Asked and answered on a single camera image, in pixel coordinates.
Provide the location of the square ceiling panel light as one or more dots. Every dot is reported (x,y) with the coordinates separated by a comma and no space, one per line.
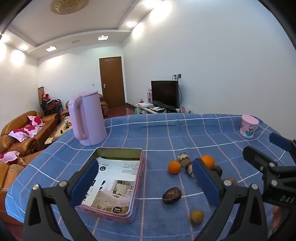
(50,49)
(103,37)

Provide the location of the brown wall scroll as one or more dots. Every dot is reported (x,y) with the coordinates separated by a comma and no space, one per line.
(41,92)

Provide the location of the ceiling spotlight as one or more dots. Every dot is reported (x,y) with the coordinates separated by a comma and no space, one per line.
(23,47)

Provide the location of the white wall socket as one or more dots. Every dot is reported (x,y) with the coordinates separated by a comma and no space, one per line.
(177,76)

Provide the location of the long brown leather sofa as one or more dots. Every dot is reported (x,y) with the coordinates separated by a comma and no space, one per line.
(46,121)

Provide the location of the pink cartoon mug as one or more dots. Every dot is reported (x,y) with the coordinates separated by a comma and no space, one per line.
(248,126)

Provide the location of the brown water chestnut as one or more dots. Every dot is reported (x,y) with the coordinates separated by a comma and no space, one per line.
(217,171)
(171,195)

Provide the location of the small yellow citrus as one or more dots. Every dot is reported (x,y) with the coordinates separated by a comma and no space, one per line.
(197,216)

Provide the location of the blue checked tablecloth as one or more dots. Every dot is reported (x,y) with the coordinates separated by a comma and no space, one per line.
(161,134)

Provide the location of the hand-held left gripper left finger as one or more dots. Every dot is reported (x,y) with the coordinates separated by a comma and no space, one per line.
(84,183)

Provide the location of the red plush toy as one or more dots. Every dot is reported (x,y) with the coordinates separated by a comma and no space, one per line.
(45,95)

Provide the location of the round golden ceiling lamp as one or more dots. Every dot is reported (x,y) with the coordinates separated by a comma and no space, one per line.
(69,6)

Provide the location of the black television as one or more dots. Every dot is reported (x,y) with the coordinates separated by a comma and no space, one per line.
(164,92)

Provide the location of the pink tin box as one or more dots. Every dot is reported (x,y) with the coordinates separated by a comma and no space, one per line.
(115,153)

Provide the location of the pink tall box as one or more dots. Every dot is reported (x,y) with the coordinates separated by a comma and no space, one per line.
(149,95)

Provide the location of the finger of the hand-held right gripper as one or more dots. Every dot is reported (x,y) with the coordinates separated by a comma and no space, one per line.
(279,141)
(256,157)

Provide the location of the orange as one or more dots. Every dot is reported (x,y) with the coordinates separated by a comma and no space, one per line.
(174,167)
(209,161)

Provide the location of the brown wooden door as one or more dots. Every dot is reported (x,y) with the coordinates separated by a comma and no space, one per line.
(112,81)

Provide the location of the stack of dark chairs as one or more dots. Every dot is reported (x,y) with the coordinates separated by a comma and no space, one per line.
(52,106)

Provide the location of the low television stand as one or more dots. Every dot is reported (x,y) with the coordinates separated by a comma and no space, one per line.
(148,110)

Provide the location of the white flat box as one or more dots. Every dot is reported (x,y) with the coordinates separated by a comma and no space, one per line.
(145,104)

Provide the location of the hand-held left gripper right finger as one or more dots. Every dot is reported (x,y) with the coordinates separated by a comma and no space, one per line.
(205,183)

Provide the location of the printed paper leaflet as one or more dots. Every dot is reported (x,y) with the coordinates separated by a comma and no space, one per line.
(115,185)

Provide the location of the white cushion red flowers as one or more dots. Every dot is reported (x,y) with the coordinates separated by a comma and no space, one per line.
(9,156)
(30,129)
(35,121)
(19,135)

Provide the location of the pink electric kettle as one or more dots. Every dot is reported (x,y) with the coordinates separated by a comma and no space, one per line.
(90,115)

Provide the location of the wooden coffee table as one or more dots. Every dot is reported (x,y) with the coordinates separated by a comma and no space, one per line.
(57,132)

